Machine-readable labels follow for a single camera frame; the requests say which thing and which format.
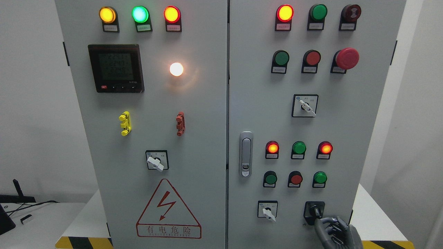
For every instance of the green indicator middle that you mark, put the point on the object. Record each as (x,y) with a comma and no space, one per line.
(298,150)

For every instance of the red push button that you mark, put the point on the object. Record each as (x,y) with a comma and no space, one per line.
(310,61)
(295,179)

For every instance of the green lit indicator light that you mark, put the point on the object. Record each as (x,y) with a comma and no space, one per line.
(142,19)

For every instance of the black digital power meter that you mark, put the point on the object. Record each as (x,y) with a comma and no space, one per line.
(116,68)

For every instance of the red lit indicator top right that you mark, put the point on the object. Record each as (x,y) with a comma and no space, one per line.
(283,17)

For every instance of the green push button upper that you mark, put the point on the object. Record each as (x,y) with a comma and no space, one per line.
(280,61)

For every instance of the green push button lower left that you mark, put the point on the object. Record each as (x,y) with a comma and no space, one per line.
(270,179)

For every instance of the silver door latch handle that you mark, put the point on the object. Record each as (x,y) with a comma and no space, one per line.
(245,153)

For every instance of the green indicator top right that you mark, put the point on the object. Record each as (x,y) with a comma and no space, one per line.
(316,17)

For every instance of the red lit indicator middle right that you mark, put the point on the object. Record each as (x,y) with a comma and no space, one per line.
(324,151)

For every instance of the white selector switch upper right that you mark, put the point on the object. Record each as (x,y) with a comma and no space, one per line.
(304,105)

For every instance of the grey electrical cabinet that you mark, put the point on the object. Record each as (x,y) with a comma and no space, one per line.
(226,49)

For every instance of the red terminal connector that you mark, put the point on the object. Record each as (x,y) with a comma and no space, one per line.
(180,126)

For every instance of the red lit indicator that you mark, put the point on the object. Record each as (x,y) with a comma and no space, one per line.
(283,17)
(324,151)
(272,150)

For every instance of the orange indicator light left door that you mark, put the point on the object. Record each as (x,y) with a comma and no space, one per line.
(172,16)

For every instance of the dark red buzzer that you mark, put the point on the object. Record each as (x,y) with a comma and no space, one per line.
(349,16)

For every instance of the white selector switch left door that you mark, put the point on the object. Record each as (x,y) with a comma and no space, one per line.
(157,160)

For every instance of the red emergency stop button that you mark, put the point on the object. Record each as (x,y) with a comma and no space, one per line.
(344,60)

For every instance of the red lit indicator middle left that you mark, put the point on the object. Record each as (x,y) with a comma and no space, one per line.
(272,150)

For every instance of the white selector switch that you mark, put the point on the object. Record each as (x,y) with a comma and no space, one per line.
(267,210)
(304,105)

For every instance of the black rotary knob switch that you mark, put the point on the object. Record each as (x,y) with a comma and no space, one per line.
(313,210)

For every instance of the white glowing lamp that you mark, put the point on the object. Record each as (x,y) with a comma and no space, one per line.
(176,69)

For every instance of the black monitor corner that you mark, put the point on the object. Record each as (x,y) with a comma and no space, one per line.
(6,223)

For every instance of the green push button lower right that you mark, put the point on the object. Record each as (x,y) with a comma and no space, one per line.
(319,179)

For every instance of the yellow terminal connector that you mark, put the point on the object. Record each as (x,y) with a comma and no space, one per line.
(125,124)

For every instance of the red push button lower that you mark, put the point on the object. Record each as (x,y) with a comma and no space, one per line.
(295,179)

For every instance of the black device with antenna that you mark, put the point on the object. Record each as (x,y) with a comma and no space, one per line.
(19,197)

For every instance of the red push button upper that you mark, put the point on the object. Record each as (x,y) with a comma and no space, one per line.
(310,61)

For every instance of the yellow indicator light top left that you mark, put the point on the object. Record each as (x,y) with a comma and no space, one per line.
(109,19)

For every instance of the red electrical hazard sticker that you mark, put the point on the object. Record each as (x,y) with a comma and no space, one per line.
(166,215)

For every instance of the green push button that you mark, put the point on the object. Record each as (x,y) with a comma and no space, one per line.
(280,61)
(270,179)
(319,179)

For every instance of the white selector switch lower right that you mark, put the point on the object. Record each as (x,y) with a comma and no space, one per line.
(267,210)

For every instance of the small black white adapter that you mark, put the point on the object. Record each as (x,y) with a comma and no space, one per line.
(26,219)

